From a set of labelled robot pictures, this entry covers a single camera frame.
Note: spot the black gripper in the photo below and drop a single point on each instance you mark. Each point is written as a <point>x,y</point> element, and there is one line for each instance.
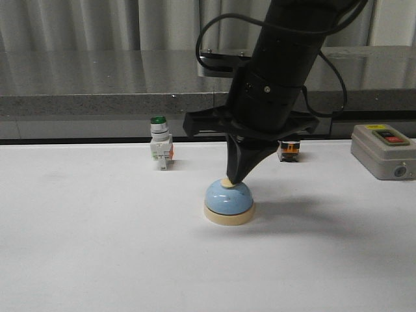
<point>255,108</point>

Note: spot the blue desk bell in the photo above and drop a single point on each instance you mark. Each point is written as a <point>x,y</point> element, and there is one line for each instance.
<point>228,204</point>

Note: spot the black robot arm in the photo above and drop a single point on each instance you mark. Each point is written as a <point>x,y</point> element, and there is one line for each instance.
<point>291,38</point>

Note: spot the grey stone counter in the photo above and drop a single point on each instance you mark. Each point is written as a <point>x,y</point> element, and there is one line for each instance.
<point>109,95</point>

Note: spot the grey curtain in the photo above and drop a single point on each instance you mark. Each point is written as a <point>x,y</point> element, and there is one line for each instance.
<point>175,25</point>

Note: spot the black selector switch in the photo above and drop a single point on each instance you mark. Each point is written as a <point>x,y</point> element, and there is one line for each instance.
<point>288,150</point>

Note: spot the green pushbutton switch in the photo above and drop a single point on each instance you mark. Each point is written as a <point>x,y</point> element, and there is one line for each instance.
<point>161,145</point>

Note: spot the wrist camera mount plate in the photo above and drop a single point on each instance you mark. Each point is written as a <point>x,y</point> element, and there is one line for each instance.
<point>221,65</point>

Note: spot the grey on-off switch box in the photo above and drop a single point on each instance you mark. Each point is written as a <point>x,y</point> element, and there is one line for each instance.
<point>385,152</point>

